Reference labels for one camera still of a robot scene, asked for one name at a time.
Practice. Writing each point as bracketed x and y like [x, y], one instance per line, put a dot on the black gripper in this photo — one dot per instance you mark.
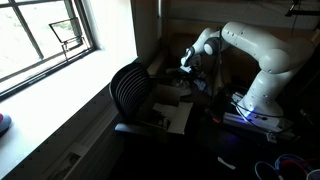
[195, 72]

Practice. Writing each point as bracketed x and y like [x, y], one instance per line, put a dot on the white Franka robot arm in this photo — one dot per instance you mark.
[266, 50]

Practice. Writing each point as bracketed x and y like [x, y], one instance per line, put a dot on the beige leather couch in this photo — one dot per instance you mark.
[233, 63]

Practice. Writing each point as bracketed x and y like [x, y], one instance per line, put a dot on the black slatted office chair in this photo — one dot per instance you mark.
[131, 90]

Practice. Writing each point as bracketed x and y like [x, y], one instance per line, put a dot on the white baseball cap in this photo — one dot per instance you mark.
[182, 87]

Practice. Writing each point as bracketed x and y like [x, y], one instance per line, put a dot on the open cardboard box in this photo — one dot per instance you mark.
[176, 113]

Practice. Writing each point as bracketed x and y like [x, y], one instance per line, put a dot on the white tape scrap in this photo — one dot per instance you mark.
[226, 163]

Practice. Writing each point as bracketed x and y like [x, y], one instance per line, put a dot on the white paper cup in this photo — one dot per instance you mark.
[314, 175]

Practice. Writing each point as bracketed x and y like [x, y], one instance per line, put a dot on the red and blue cap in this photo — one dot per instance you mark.
[4, 122]

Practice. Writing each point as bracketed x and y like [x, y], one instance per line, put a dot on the aluminium robot base mount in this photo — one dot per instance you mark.
[256, 121]

